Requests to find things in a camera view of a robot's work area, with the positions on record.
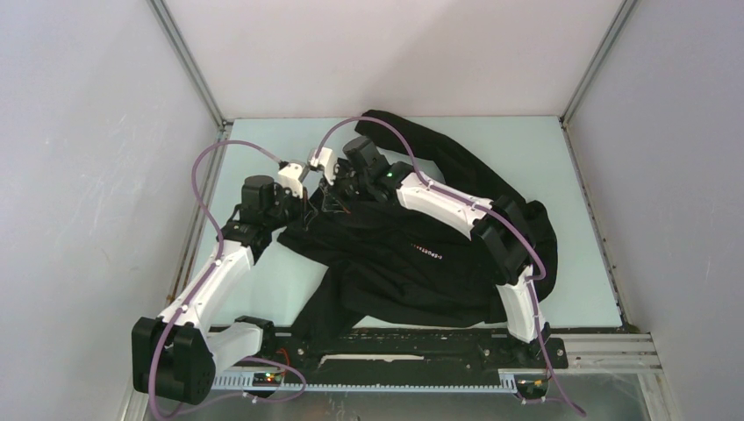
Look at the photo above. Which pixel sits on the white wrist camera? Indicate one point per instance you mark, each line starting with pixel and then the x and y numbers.
pixel 291 176
pixel 324 161

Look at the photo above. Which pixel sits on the black jacket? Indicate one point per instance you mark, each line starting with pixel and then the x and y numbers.
pixel 401 266

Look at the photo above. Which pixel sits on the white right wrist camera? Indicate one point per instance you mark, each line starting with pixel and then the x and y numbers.
pixel 324 161

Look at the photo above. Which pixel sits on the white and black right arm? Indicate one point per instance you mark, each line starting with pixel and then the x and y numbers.
pixel 494 227

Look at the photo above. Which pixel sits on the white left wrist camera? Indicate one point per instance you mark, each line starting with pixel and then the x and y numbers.
pixel 291 176

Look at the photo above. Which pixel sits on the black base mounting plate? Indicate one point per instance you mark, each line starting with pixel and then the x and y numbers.
pixel 417 358

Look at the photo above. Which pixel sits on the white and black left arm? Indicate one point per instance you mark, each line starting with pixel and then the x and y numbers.
pixel 197 314

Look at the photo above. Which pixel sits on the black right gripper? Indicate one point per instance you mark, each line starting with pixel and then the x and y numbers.
pixel 331 203

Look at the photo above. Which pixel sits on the aluminium frame rail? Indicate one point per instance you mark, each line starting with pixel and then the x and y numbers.
pixel 589 353

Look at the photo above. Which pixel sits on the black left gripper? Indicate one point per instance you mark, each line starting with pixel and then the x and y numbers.
pixel 286 193

